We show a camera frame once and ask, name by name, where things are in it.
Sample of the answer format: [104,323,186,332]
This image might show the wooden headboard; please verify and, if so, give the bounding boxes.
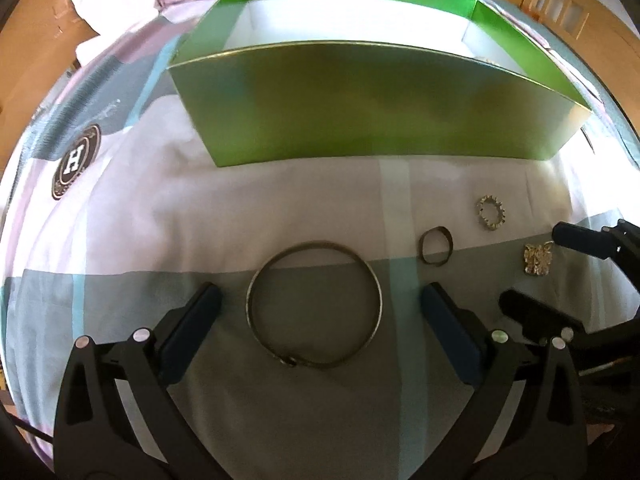
[0,0,101,171]

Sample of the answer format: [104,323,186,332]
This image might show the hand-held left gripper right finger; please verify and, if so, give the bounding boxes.
[414,282,589,480]

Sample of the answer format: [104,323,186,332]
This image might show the metal bangle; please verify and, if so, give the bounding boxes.
[246,241,385,371]

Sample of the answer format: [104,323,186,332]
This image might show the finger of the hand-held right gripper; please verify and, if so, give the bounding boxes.
[499,286,587,347]
[551,219,640,263]

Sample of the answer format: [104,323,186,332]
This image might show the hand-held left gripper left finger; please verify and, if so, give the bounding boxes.
[52,282,232,480]

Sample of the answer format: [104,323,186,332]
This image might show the gold butterfly pendant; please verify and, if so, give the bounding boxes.
[522,242,554,277]

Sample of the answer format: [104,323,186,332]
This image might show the small beaded ring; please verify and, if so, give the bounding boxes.
[474,193,509,231]

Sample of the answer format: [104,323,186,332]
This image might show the small dark ring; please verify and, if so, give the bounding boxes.
[418,227,454,265]

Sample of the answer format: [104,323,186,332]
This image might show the wooden footboard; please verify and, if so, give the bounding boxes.
[520,0,640,128]

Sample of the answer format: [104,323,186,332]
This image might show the black cable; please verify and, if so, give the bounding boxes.
[7,407,55,447]

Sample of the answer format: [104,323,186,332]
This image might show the green cardboard box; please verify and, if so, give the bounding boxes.
[167,0,592,167]

